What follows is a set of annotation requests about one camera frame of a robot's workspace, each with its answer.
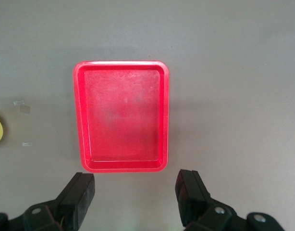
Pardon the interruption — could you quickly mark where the red plastic tray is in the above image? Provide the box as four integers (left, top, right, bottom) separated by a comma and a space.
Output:
73, 60, 172, 174

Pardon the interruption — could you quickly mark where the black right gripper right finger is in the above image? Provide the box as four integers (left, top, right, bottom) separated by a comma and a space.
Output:
175, 169, 244, 231

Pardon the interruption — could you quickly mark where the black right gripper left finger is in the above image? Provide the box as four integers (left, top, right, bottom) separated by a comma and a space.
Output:
24, 172, 96, 231

